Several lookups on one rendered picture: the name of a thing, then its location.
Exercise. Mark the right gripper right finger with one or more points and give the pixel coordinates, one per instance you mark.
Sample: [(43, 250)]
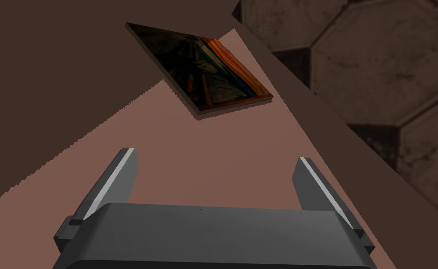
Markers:
[(314, 186)]

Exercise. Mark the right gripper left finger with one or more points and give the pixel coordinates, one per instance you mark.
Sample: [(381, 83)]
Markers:
[(116, 181)]

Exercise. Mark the dark orange framed painting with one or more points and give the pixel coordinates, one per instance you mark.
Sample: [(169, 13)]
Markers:
[(204, 71)]

